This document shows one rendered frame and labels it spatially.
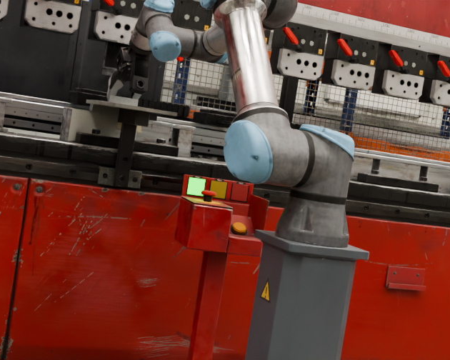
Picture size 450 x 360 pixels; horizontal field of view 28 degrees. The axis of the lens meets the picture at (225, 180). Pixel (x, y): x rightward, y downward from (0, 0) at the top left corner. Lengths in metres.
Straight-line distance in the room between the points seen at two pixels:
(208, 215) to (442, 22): 1.25
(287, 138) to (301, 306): 0.33
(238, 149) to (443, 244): 1.48
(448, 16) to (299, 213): 1.53
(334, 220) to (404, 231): 1.21
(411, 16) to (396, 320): 1.01
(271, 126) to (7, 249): 0.98
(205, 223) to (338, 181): 0.58
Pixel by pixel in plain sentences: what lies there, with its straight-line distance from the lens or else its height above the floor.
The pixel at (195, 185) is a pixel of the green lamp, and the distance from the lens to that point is 2.43.
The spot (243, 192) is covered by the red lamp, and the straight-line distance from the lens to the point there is 2.46.
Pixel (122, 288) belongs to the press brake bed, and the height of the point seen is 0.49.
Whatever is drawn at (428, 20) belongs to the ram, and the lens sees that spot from 3.13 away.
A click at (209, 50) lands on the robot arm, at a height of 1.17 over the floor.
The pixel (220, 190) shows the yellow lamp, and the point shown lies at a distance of 2.45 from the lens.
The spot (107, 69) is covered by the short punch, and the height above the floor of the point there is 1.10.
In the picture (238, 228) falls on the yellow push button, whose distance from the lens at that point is 2.38.
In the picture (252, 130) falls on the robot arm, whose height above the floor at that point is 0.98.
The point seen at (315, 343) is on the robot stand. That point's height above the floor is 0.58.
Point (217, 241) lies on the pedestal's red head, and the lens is 2.30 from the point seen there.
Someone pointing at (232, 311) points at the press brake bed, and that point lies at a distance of 2.73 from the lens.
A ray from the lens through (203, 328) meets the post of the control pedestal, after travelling 2.40.
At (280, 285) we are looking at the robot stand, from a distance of 1.78.
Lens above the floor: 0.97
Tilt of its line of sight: 3 degrees down
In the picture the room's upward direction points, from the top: 9 degrees clockwise
